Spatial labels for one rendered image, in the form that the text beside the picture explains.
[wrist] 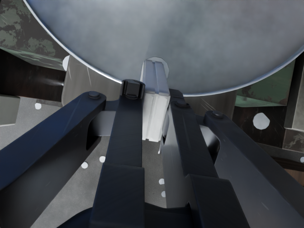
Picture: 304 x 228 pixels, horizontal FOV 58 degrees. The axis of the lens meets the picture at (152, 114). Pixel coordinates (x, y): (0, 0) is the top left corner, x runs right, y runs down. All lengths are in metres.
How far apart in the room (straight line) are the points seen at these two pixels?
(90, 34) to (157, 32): 0.05
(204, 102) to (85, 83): 0.10
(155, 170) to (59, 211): 0.37
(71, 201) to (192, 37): 0.91
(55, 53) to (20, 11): 0.07
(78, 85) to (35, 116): 0.83
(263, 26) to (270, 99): 0.17
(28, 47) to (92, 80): 0.17
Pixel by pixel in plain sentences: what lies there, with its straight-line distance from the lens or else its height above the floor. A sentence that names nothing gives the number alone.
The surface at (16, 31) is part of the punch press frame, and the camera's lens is 0.39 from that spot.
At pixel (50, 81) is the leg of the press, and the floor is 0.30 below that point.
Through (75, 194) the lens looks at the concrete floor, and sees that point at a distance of 1.06.
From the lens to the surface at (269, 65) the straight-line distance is 0.25.
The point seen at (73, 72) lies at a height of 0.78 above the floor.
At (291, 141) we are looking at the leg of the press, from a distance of 0.45.
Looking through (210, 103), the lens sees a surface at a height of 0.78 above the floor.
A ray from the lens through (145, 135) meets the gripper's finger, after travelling 0.16.
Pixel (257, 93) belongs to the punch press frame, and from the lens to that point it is 0.40.
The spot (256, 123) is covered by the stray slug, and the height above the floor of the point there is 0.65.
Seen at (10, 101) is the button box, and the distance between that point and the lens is 0.49.
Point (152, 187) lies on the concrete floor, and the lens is 1.04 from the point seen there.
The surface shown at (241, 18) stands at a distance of 0.25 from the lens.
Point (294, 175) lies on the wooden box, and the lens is 0.79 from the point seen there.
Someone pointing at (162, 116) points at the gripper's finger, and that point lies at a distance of 0.15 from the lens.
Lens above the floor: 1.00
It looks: 85 degrees down
